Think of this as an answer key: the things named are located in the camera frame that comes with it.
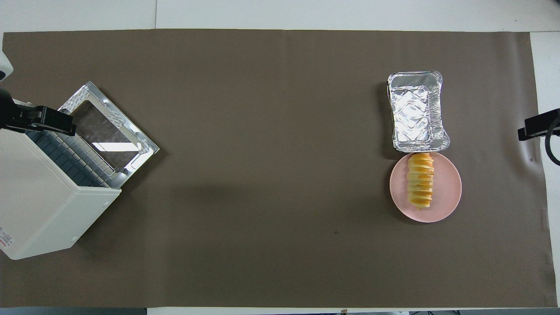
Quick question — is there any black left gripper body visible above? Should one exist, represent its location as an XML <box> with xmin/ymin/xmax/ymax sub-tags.
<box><xmin>0</xmin><ymin>90</ymin><xmax>43</xmax><ymax>131</ymax></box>

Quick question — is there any aluminium foil tray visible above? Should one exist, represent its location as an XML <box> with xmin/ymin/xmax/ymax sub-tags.
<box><xmin>387</xmin><ymin>71</ymin><xmax>451</xmax><ymax>153</ymax></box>

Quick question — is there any sliced yellow bread loaf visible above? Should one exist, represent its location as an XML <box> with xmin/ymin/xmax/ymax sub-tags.
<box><xmin>407</xmin><ymin>153</ymin><xmax>434</xmax><ymax>210</ymax></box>

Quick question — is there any cream toaster oven body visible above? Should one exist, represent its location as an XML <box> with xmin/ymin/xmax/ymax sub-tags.
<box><xmin>0</xmin><ymin>98</ymin><xmax>122</xmax><ymax>261</ymax></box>

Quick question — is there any pink round plate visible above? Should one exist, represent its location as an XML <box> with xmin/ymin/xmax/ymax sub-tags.
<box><xmin>389</xmin><ymin>151</ymin><xmax>462</xmax><ymax>223</ymax></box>

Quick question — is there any brown paper table mat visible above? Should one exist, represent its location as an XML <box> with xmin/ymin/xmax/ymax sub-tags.
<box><xmin>0</xmin><ymin>29</ymin><xmax>558</xmax><ymax>309</ymax></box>

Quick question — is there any oven wire rack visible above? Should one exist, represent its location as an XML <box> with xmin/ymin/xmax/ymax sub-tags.
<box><xmin>24</xmin><ymin>129</ymin><xmax>121</xmax><ymax>189</ymax></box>

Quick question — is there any glass oven door, metal frame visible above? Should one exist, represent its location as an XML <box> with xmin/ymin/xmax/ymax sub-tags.
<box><xmin>58</xmin><ymin>81</ymin><xmax>160</xmax><ymax>175</ymax></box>

